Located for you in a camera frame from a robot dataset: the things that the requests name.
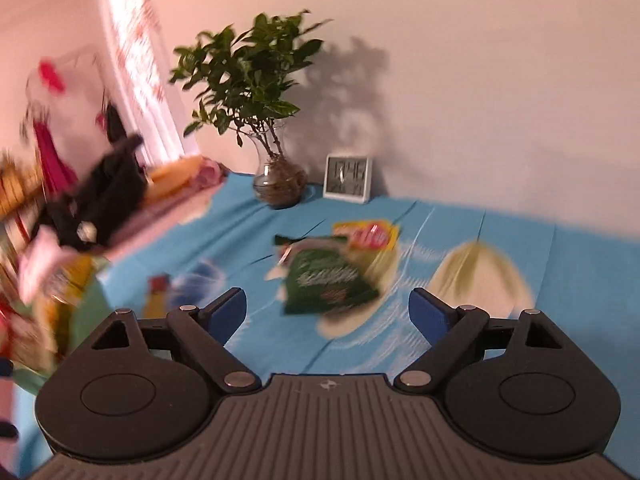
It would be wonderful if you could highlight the metal clothes rack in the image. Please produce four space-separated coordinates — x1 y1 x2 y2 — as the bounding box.
24 44 122 181

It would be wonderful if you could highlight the orange round cushion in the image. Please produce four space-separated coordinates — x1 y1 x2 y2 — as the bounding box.
144 155 204 204

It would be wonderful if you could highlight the green potted plant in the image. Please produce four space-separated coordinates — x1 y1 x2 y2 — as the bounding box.
169 9 330 159

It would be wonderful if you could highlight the white digital clock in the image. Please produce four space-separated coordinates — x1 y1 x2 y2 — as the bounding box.
323 154 373 204

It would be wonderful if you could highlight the green snack bag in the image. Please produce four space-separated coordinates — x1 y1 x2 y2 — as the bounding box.
273 235 380 315

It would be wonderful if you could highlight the small colourful snack packet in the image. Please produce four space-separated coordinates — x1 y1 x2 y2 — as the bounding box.
142 274 170 318

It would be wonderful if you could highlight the black hanging garment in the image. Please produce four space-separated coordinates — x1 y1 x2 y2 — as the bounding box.
103 101 127 144

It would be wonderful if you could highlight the blue floral tablecloth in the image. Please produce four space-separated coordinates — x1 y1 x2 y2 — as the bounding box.
14 171 640 478

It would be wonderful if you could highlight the red cloth on rack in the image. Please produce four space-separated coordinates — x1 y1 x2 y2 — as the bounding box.
38 58 66 94

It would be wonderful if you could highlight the black coat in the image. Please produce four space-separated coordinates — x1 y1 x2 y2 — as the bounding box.
30 133 148 252

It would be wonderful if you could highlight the wooden storage shelf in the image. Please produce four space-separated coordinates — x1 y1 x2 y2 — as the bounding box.
1 150 44 270

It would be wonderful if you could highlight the magenta hanging garment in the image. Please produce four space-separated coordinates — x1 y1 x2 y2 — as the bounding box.
32 114 78 197

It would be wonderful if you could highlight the white red floral curtain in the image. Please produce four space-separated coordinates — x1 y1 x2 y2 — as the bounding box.
103 0 200 165

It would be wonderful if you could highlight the glass vase with pebbles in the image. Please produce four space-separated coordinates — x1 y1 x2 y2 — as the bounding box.
253 130 308 209

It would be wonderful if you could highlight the yellow red snack bag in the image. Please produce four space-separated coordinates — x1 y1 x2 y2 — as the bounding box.
332 219 400 283

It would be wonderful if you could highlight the pink bed sheet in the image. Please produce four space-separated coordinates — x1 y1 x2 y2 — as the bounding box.
101 156 229 262

